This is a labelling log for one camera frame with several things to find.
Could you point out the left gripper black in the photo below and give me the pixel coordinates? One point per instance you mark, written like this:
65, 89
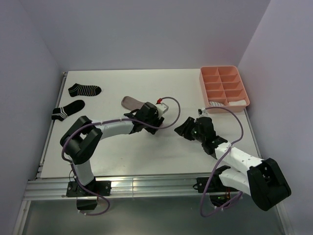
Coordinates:
158, 121

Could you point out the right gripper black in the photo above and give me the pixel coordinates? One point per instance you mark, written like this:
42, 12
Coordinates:
184, 129

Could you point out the taupe sock red cuff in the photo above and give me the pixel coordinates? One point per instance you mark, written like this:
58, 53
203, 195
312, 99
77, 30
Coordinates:
134, 106

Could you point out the white sock black toe heel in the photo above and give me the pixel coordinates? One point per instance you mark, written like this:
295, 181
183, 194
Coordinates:
216, 104

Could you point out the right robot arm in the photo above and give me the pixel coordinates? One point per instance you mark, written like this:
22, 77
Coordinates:
261, 179

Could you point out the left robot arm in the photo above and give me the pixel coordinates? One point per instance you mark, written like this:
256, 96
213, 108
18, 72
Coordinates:
81, 140

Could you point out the pink divided organizer tray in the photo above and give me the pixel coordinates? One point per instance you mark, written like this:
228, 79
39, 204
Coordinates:
222, 84

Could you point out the black sock thin white stripes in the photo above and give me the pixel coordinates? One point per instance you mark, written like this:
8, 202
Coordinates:
84, 90

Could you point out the black sock white cuff stripes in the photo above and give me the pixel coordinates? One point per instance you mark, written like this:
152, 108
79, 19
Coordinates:
64, 112

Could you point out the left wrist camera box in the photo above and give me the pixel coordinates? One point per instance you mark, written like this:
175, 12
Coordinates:
162, 108

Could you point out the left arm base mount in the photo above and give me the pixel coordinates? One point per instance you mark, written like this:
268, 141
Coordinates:
102, 188

